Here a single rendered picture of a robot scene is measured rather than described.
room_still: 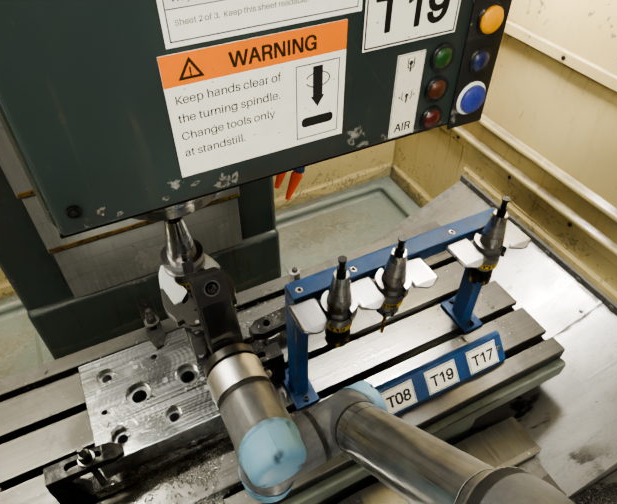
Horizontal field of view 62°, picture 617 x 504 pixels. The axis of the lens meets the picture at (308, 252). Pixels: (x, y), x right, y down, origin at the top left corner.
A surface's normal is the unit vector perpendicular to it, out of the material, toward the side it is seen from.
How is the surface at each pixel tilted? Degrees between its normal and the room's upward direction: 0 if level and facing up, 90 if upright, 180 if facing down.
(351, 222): 0
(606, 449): 24
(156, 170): 90
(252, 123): 90
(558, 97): 90
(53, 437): 0
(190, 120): 90
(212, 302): 59
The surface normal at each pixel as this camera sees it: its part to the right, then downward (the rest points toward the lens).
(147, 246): 0.47, 0.62
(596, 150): -0.89, 0.32
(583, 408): -0.36, -0.51
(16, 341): 0.00, -0.70
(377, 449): -0.85, -0.40
